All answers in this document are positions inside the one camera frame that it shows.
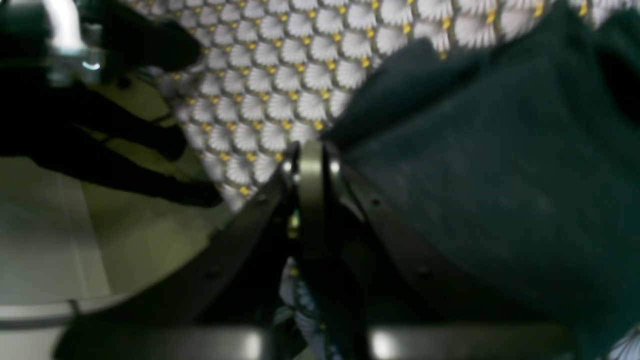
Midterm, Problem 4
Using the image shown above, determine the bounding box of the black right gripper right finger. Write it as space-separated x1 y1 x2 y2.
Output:
322 144 576 360

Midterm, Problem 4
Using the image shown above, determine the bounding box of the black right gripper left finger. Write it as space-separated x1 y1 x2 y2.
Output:
54 140 326 360

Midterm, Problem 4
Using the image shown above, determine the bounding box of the dark navy T-shirt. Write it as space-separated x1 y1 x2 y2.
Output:
323 1 640 360

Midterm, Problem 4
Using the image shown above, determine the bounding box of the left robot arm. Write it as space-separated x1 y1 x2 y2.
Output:
1 0 222 208

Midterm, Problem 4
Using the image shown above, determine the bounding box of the fan patterned table cloth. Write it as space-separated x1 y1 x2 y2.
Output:
120 0 640 360

